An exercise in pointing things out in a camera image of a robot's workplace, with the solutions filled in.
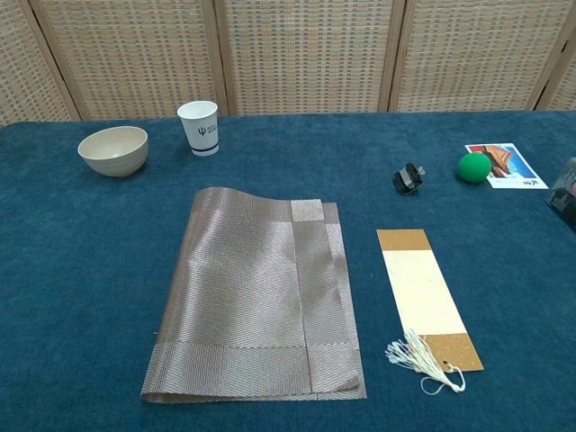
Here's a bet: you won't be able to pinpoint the grey woven placemat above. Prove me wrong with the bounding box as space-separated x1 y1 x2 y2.
139 186 368 403

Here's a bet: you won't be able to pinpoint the beige bowl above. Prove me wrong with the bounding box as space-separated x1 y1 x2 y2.
76 125 149 178

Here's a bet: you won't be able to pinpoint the white paper cup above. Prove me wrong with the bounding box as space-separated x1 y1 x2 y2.
176 100 221 158

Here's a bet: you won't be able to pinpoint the small black clip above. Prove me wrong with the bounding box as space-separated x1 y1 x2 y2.
391 163 428 197

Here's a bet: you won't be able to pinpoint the gold cream bookmark with tassel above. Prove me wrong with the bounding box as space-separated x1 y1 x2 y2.
375 228 485 394

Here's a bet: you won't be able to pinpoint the woven wooden folding screen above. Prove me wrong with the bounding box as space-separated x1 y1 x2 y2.
0 0 576 127

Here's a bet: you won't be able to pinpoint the green ball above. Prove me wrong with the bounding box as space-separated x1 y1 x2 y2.
456 152 492 185

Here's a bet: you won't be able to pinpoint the dark blue table cloth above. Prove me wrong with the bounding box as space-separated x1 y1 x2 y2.
0 110 576 432

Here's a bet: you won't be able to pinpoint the colourful postcard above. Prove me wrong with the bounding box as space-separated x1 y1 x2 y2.
464 142 550 191

